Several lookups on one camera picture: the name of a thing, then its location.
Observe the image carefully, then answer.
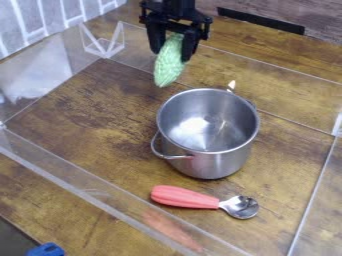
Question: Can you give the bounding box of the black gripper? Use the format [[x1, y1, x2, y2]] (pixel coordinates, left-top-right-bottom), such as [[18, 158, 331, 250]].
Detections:
[[139, 0, 212, 62]]

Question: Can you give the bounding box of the green knobbly toy vegetable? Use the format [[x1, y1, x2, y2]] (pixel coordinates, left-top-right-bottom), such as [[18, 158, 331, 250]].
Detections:
[[153, 33, 185, 88]]

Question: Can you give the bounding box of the silver metal pot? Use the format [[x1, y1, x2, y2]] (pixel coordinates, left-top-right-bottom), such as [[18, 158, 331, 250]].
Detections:
[[151, 88, 260, 179]]

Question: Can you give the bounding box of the blue object at edge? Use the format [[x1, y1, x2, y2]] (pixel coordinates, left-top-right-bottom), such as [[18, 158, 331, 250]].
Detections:
[[25, 242, 65, 256]]

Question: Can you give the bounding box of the clear acrylic triangle bracket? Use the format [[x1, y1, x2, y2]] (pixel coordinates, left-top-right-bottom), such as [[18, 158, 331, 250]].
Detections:
[[78, 22, 125, 59]]

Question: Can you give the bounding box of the black bar on wall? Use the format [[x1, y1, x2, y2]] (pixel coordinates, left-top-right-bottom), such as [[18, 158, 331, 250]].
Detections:
[[216, 7, 306, 35]]

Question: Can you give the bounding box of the clear acrylic enclosure wall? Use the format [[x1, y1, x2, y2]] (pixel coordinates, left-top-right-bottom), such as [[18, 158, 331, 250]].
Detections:
[[0, 20, 342, 256]]

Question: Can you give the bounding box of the spoon with red handle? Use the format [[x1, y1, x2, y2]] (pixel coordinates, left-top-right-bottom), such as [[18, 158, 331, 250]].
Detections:
[[151, 185, 259, 220]]

